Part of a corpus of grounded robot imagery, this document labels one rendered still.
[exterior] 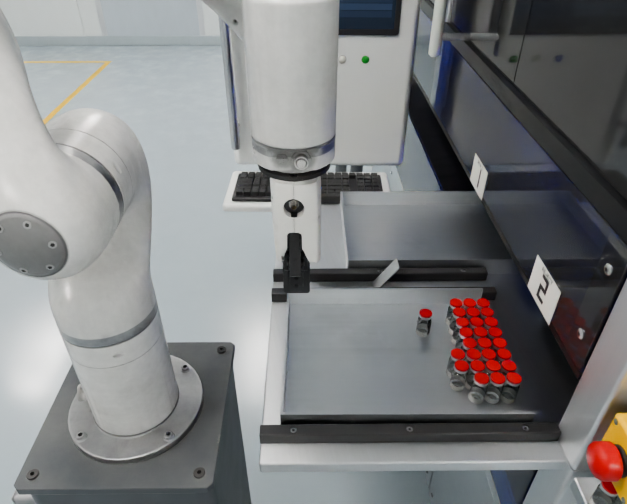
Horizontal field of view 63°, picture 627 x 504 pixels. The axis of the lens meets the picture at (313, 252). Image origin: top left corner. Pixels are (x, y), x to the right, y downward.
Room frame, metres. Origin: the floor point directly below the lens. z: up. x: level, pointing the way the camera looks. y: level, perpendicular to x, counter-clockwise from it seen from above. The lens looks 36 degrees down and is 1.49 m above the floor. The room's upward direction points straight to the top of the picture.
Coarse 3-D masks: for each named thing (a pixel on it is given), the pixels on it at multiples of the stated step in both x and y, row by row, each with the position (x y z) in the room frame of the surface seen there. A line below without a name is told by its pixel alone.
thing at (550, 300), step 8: (536, 264) 0.59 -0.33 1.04; (536, 272) 0.59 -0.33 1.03; (544, 272) 0.57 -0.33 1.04; (536, 280) 0.58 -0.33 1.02; (552, 280) 0.54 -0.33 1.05; (536, 288) 0.57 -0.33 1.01; (544, 288) 0.56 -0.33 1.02; (552, 288) 0.54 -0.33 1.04; (536, 296) 0.57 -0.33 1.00; (544, 296) 0.55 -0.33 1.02; (552, 296) 0.53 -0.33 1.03; (544, 304) 0.54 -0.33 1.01; (552, 304) 0.52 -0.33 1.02; (544, 312) 0.54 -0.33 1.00; (552, 312) 0.52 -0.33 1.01
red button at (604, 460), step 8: (592, 448) 0.32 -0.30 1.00; (600, 448) 0.31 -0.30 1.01; (608, 448) 0.31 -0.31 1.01; (616, 448) 0.31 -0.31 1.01; (592, 456) 0.31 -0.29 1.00; (600, 456) 0.30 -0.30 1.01; (608, 456) 0.30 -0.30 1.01; (616, 456) 0.30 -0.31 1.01; (592, 464) 0.31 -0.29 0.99; (600, 464) 0.30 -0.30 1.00; (608, 464) 0.30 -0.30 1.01; (616, 464) 0.30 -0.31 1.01; (592, 472) 0.30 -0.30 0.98; (600, 472) 0.29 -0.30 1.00; (608, 472) 0.29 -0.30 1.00; (616, 472) 0.29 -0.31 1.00; (600, 480) 0.29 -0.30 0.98; (608, 480) 0.29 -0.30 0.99; (616, 480) 0.29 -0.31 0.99
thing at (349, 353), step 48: (336, 288) 0.68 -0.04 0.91; (384, 288) 0.68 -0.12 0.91; (432, 288) 0.68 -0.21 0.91; (480, 288) 0.68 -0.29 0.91; (288, 336) 0.60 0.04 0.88; (336, 336) 0.60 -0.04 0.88; (384, 336) 0.60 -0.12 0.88; (432, 336) 0.60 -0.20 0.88; (288, 384) 0.50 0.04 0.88; (336, 384) 0.50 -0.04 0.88; (384, 384) 0.50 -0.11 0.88; (432, 384) 0.50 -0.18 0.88
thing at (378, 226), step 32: (352, 192) 1.02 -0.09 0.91; (384, 192) 1.02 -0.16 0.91; (416, 192) 1.02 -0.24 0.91; (448, 192) 1.02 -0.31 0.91; (352, 224) 0.94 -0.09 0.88; (384, 224) 0.94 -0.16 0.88; (416, 224) 0.94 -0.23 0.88; (448, 224) 0.94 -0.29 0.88; (480, 224) 0.94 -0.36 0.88; (352, 256) 0.82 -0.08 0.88; (384, 256) 0.82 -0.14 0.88; (416, 256) 0.82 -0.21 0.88; (448, 256) 0.82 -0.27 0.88; (480, 256) 0.82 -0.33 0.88
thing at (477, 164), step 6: (474, 162) 0.93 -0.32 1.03; (480, 162) 0.90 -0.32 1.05; (474, 168) 0.93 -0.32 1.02; (480, 168) 0.90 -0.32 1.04; (474, 174) 0.92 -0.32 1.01; (486, 174) 0.86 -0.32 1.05; (474, 180) 0.91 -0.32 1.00; (480, 180) 0.88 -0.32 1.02; (474, 186) 0.91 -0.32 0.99; (480, 186) 0.88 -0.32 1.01; (480, 192) 0.87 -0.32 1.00; (480, 198) 0.86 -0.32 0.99
